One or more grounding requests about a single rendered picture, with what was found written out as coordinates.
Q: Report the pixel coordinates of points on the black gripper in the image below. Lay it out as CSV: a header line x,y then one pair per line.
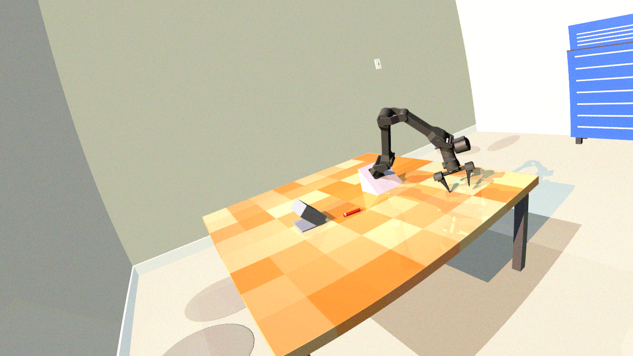
x,y
451,164

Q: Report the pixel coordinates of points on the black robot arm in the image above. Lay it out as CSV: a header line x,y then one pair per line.
x,y
436,136

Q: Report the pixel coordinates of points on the dark grey sloped panel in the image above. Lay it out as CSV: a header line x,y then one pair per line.
x,y
310,217

